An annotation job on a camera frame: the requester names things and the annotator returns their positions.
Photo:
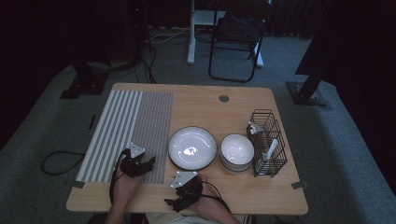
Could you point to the round table grommet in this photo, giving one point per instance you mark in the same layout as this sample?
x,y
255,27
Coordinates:
x,y
224,98

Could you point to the black metal stand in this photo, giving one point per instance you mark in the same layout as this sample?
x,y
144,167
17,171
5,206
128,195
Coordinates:
x,y
305,95

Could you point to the black stand base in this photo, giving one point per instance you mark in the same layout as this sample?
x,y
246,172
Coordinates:
x,y
84,85

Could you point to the white desk frame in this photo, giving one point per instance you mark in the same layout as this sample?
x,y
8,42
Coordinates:
x,y
192,46

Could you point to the person's left hand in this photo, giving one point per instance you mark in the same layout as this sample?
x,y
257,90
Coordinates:
x,y
124,188

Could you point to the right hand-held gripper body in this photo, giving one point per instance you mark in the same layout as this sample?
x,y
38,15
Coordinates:
x,y
188,189

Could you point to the white plate with black rim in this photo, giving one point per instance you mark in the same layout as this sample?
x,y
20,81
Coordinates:
x,y
192,146

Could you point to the grey striped placemat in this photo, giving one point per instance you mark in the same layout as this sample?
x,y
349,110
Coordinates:
x,y
124,118

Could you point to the dark bag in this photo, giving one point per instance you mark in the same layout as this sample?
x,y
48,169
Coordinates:
x,y
241,25

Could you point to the black folding chair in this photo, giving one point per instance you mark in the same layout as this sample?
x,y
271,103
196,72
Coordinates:
x,y
249,4

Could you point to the person's beige pants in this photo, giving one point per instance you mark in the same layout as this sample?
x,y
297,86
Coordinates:
x,y
174,219

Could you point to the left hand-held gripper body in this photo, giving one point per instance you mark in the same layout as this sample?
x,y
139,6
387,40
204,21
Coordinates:
x,y
134,165

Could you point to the person's right hand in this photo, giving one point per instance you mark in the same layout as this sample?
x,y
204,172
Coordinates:
x,y
211,202

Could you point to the grey tape piece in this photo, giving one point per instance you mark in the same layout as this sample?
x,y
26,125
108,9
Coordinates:
x,y
74,184
299,185

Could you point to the black pen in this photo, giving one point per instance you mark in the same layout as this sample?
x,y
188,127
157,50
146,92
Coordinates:
x,y
92,122

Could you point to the white ceramic spoon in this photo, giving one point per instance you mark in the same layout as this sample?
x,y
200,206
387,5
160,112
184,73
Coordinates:
x,y
272,147

